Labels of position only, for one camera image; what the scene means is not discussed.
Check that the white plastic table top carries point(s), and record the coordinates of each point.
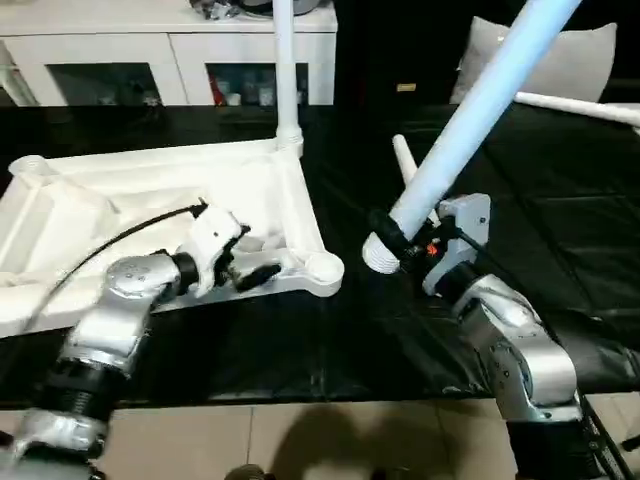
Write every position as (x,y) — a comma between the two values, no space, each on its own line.
(150,190)

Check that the white plastic table leg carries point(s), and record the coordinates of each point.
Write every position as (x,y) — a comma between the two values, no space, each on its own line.
(285,70)
(580,105)
(403,160)
(480,100)

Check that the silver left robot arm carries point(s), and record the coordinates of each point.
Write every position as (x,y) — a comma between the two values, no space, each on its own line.
(120,310)

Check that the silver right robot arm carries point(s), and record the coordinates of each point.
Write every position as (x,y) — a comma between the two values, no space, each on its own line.
(520,350)

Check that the black work mat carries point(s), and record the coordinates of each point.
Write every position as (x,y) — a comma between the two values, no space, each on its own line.
(560,220)

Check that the small tan label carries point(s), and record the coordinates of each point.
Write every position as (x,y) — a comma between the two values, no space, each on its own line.
(406,87)

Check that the black sofa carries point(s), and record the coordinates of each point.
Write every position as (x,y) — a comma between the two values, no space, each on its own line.
(400,40)

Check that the white glass-door cabinet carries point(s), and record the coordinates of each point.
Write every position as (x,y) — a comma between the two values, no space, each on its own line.
(120,50)

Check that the grey cushion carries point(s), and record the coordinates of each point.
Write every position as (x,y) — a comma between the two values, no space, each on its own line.
(580,60)

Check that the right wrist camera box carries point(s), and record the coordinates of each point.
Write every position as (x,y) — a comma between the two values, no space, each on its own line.
(465,215)

